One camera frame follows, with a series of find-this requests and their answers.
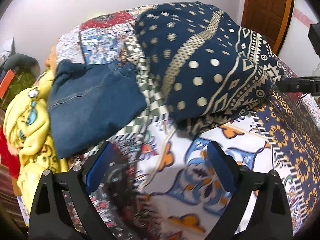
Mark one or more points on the folded blue denim garment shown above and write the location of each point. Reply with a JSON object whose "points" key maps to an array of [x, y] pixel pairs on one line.
{"points": [[89, 103]]}

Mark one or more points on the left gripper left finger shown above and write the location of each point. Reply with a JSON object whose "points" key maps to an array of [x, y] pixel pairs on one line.
{"points": [[49, 217]]}

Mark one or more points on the brown wooden door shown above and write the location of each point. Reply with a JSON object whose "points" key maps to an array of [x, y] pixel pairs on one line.
{"points": [[270, 18]]}

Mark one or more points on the orange box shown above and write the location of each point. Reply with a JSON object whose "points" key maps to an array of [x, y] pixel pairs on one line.
{"points": [[6, 81]]}

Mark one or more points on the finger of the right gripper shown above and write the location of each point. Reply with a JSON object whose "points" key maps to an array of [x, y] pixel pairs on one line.
{"points": [[306, 85]]}

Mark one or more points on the colourful patchwork bedspread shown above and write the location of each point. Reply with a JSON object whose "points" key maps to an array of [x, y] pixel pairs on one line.
{"points": [[174, 177]]}

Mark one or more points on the navy patterned hooded sweater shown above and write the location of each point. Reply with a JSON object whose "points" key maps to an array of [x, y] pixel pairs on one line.
{"points": [[209, 69]]}

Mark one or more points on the green patterned cloth pile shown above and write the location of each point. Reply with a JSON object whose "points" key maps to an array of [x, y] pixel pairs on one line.
{"points": [[21, 81]]}

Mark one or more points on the dark grey pillow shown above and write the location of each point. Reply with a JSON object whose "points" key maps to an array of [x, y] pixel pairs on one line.
{"points": [[21, 61]]}

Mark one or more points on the red fleece cloth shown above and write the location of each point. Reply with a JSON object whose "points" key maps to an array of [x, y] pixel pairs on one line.
{"points": [[7, 159]]}

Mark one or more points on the yellow cartoon fleece blanket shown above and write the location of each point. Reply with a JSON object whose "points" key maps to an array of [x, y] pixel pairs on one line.
{"points": [[27, 130]]}

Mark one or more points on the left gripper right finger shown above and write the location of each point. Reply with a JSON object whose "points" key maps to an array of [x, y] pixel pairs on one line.
{"points": [[258, 208]]}

